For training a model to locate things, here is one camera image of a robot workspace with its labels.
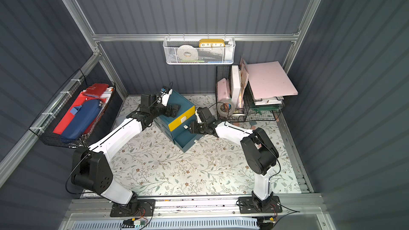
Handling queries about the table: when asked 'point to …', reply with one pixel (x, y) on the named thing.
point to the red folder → (93, 91)
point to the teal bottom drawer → (184, 140)
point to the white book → (235, 85)
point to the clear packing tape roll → (226, 113)
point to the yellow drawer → (181, 118)
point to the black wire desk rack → (251, 109)
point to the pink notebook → (223, 89)
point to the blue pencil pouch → (83, 116)
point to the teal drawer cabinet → (177, 128)
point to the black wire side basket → (43, 128)
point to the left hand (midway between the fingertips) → (174, 103)
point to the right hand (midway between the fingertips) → (195, 130)
